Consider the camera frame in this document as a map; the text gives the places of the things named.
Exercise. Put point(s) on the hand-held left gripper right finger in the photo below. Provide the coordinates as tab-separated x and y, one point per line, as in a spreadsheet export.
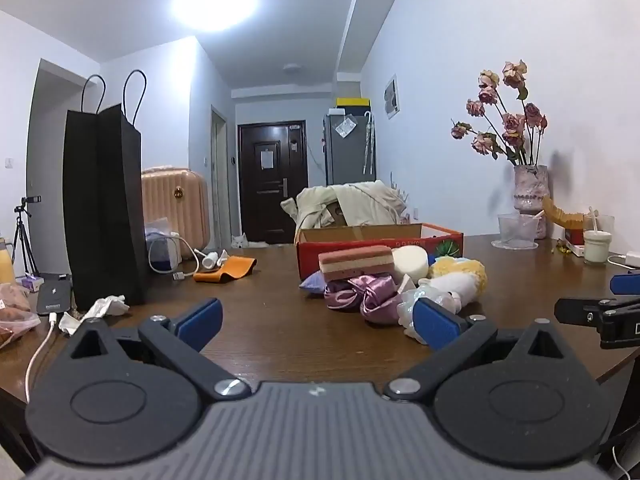
435	325

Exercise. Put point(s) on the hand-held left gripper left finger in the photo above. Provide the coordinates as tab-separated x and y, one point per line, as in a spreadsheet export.
200	321

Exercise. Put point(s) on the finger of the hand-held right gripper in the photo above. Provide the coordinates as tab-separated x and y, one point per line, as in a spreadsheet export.
627	282
575	311

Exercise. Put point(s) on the white plush roll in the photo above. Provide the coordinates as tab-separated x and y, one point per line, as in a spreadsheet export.
452	287

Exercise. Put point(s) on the purple satin scrunchie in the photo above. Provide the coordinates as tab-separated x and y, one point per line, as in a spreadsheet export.
377	302
340	296

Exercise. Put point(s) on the yellow bath sponge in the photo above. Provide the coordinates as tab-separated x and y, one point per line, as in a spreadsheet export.
465	267

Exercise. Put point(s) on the white round sponge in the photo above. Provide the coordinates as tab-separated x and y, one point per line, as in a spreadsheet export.
410	262

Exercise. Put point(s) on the red cardboard box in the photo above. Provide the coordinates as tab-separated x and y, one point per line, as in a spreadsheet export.
440	245

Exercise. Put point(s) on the pink layered sponge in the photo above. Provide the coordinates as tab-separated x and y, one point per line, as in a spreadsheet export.
355	260

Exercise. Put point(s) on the lavender cloth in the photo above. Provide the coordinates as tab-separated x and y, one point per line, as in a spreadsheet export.
312	283

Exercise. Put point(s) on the white charger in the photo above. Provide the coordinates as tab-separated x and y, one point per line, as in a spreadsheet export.
629	259

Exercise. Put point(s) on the white cup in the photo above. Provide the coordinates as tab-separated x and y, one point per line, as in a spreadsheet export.
596	250

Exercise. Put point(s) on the small white bottle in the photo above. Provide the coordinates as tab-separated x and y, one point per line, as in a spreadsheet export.
210	260

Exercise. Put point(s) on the gold wrapped candies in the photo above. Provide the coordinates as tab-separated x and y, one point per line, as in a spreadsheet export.
562	248

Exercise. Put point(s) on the orange cloth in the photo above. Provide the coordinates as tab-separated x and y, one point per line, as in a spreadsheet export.
235	266

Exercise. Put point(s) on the small red white box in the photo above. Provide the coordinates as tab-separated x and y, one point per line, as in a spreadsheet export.
574	240

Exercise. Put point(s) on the white blue box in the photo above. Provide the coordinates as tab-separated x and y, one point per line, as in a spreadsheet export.
160	250

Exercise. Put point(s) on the crumpled white tissue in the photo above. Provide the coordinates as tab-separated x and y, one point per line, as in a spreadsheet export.
107	306

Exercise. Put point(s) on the tan ribbed paper object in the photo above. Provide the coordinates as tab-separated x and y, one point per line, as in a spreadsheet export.
560	216

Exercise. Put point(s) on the clear plastic cup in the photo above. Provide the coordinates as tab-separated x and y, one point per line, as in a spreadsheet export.
515	232

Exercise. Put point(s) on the pink suitcase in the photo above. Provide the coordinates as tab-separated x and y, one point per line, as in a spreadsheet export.
175	200

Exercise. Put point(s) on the pink mottled vase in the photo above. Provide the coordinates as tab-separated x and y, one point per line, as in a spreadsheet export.
530	190

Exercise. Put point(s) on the beige coat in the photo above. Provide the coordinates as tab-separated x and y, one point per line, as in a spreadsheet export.
370	200

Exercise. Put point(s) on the dark brown front door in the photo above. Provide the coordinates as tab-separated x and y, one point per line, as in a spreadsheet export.
272	195

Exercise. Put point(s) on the light interior door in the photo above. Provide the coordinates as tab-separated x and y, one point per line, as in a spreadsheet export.
219	175

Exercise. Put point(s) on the black power bank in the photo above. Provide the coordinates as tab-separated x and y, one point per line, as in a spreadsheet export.
52	300

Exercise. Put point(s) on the black paper bag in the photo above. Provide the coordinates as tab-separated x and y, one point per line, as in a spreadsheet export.
100	200

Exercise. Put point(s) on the purple tissue pack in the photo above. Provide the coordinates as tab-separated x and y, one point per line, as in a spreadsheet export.
30	284

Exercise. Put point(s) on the clear bag of food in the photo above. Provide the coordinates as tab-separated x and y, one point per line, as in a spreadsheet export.
12	310

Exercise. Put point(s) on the white folded umbrella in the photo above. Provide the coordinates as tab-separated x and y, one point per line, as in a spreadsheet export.
369	145

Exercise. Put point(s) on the grey refrigerator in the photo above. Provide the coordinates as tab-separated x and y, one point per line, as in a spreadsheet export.
345	155

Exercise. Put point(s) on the dried pink roses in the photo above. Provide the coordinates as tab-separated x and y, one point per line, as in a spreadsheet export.
512	122

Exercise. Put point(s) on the orange juice bottle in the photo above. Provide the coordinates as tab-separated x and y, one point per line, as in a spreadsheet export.
5	265

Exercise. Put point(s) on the clear plastic bag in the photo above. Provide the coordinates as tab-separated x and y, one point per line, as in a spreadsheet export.
345	126

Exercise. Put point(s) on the yellow box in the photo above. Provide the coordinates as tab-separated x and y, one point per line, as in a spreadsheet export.
352	103

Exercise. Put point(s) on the small ceiling lamp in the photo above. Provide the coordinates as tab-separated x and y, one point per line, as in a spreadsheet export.
294	67

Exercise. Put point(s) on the round ceiling light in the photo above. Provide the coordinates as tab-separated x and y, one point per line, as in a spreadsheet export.
215	2

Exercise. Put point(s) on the black camera tripod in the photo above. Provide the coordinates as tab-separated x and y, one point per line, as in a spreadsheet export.
21	225

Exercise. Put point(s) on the framed wall picture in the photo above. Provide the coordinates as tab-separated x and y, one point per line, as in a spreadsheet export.
392	96

